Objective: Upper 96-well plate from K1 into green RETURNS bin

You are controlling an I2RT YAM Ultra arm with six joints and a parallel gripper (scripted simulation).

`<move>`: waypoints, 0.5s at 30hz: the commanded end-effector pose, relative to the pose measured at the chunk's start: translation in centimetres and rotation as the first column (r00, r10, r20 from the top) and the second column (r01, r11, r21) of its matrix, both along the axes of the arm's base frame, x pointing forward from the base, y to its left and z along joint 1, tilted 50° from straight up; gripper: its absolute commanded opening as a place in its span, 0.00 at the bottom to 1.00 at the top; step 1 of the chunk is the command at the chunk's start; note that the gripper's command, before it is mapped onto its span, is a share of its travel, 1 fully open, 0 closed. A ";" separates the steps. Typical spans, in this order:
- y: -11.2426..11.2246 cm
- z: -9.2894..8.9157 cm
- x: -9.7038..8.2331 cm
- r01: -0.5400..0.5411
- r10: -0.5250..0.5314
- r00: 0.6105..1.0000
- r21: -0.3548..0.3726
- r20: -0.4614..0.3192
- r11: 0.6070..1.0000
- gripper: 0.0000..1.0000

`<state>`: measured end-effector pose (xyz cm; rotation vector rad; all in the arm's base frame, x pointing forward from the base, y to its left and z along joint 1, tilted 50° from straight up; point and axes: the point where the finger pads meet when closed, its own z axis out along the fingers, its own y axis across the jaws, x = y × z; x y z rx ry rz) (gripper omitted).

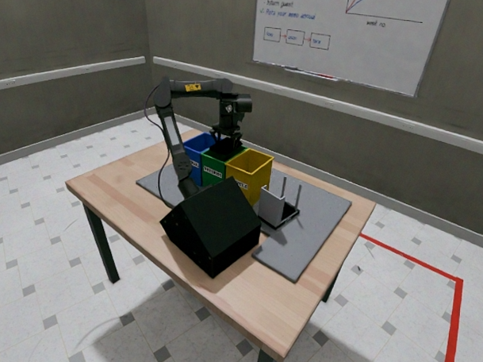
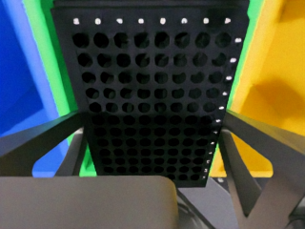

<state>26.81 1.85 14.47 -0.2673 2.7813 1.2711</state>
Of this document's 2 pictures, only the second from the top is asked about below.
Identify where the blue bin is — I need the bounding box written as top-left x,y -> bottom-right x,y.
0,0 -> 70,177

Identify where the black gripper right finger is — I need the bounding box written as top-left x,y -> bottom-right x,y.
217,109 -> 305,229

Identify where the yellow open bin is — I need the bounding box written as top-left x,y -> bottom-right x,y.
232,0 -> 305,177

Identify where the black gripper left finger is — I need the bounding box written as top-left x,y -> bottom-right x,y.
0,110 -> 88,177

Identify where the green bin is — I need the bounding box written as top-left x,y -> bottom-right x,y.
26,0 -> 267,176

